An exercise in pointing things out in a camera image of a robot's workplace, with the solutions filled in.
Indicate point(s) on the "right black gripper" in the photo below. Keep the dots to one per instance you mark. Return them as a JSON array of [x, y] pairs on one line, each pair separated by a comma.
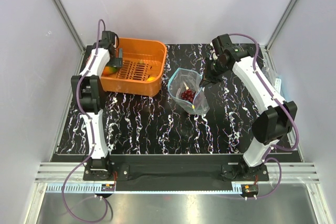
[[204, 82]]

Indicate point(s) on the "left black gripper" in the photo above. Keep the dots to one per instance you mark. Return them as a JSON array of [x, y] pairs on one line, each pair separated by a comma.
[[117, 62]]

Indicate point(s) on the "clear zip top bag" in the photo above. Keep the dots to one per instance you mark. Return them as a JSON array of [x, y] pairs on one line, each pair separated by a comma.
[[192, 78]]

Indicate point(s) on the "dark red grape bunch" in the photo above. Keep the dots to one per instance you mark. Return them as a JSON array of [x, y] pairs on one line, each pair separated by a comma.
[[188, 95]]

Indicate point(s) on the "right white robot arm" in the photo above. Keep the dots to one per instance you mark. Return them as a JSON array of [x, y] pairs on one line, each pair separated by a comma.
[[276, 115]]

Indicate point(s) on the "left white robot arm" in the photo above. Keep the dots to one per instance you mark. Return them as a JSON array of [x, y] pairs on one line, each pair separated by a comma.
[[89, 96]]

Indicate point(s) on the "spare clear plastic bag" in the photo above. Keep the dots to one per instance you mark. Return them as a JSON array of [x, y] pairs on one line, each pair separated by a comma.
[[274, 78]]

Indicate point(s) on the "green orange mango toy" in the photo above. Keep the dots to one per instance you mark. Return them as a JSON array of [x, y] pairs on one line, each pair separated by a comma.
[[109, 70]]

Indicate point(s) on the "orange plastic basket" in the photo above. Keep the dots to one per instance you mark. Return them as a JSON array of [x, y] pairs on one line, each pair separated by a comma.
[[141, 59]]

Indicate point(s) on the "yellow orange fruit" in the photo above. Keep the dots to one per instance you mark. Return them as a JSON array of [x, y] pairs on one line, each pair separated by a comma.
[[150, 79]]

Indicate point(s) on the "black marble pattern mat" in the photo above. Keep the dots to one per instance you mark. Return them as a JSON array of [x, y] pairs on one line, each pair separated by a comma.
[[135, 124]]

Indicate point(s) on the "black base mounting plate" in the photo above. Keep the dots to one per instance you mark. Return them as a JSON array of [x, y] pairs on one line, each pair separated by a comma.
[[210, 181]]

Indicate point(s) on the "left aluminium corner post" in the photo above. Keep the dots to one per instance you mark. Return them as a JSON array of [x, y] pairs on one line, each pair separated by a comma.
[[66, 19]]

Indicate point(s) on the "aluminium corner post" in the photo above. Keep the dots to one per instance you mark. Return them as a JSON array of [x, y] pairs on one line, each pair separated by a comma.
[[286, 14], [66, 19]]

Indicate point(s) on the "aluminium frame rail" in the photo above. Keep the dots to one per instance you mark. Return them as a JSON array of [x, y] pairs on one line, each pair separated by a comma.
[[56, 172]]

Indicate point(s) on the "right aluminium corner post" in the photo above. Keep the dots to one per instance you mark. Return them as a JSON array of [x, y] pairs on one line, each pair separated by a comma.
[[286, 14]]

